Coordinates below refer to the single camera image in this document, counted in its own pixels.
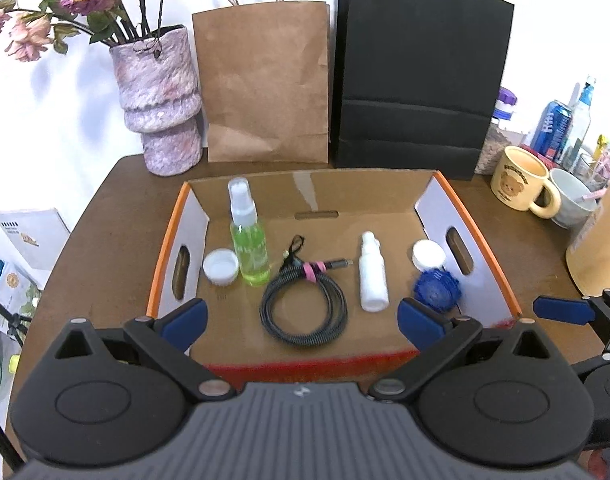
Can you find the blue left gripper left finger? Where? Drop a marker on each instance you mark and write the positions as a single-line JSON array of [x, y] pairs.
[[184, 325]]

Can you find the cream bear mug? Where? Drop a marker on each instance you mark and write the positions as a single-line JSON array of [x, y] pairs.
[[522, 182]]

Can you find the brown paper bag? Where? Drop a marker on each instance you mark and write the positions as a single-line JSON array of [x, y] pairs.
[[264, 70]]

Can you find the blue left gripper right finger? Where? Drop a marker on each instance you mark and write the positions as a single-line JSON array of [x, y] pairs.
[[421, 325]]

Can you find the green spray bottle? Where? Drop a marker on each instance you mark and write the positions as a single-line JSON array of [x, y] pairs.
[[248, 236]]

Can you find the pale blue cup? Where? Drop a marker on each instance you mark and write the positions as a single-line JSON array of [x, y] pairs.
[[574, 210]]

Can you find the cream thermos jug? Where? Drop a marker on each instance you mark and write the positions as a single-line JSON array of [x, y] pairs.
[[588, 256]]

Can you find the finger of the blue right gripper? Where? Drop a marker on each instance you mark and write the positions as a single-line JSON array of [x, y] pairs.
[[565, 309]]

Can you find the white jar lid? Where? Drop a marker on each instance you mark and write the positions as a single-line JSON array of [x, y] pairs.
[[221, 267]]

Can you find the dried pink flowers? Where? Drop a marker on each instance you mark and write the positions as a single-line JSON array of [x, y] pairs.
[[51, 23]]

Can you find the black paper bag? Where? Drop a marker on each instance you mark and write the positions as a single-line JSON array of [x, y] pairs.
[[415, 82]]

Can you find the purple lid food jar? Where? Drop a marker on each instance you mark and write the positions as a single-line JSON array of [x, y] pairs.
[[500, 134]]

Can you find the white spray bottle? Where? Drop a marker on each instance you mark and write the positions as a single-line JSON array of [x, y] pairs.
[[372, 275]]

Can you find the pink textured vase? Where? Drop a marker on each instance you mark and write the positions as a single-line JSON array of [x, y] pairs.
[[159, 94]]

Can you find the white paper booklet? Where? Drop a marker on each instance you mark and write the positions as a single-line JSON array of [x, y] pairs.
[[39, 236]]

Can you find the orange cardboard box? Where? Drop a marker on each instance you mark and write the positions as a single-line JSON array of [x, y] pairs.
[[330, 209]]

